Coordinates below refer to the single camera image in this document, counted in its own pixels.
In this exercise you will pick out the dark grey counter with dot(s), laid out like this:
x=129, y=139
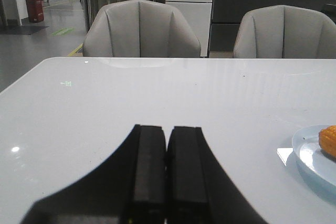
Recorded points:
x=227, y=16

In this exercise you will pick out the light blue round plate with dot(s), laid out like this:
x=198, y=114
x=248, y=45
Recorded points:
x=316, y=163

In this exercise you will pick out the orange toy corn cob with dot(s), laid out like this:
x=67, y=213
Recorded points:
x=327, y=140

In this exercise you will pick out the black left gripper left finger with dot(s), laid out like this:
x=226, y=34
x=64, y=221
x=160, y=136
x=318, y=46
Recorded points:
x=128, y=187

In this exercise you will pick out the grey upholstered chair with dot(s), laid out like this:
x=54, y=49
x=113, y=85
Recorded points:
x=285, y=32
x=140, y=29

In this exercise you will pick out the red bin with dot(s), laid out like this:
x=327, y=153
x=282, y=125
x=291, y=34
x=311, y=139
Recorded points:
x=35, y=11

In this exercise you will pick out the right grey upholstered chair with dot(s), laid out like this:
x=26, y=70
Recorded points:
x=285, y=32

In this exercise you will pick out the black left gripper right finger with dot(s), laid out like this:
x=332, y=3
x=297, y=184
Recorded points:
x=199, y=190

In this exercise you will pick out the left grey upholstered chair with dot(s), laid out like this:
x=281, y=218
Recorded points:
x=140, y=29

